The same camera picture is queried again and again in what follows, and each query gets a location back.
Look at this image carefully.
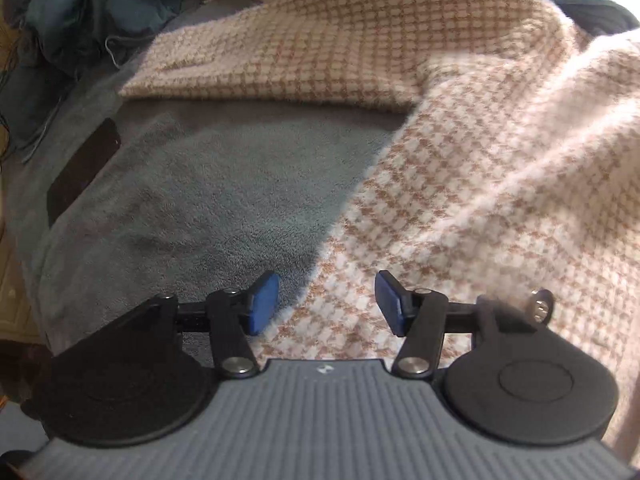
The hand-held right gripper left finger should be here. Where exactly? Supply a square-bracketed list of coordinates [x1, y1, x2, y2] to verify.
[119, 270, 280, 380]

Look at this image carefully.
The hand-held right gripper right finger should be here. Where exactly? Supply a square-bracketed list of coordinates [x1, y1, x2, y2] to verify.
[375, 270, 555, 380]

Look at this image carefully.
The pink houndstooth sweater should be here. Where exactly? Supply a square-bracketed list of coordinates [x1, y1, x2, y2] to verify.
[119, 0, 640, 461]

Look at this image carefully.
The grey bed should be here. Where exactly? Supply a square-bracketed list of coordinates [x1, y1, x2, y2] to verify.
[0, 0, 416, 361]

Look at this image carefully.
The teal duvet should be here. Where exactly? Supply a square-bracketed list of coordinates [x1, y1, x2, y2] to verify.
[0, 0, 211, 81]

